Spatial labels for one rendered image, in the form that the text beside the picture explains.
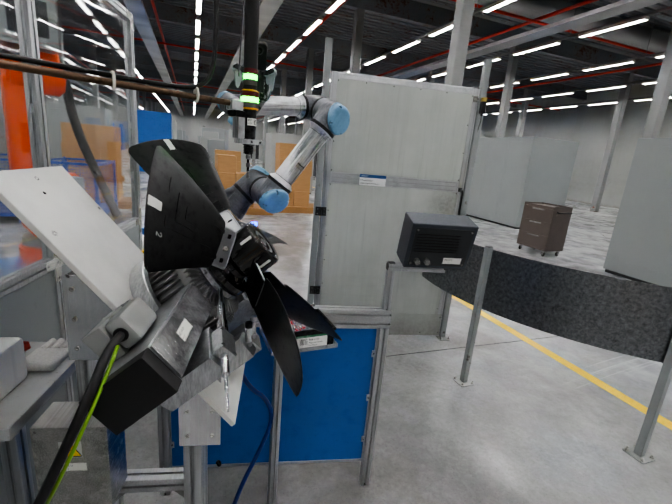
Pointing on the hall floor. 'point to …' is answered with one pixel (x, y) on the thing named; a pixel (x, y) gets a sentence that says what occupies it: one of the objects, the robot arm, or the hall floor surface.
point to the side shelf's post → (17, 469)
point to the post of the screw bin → (275, 433)
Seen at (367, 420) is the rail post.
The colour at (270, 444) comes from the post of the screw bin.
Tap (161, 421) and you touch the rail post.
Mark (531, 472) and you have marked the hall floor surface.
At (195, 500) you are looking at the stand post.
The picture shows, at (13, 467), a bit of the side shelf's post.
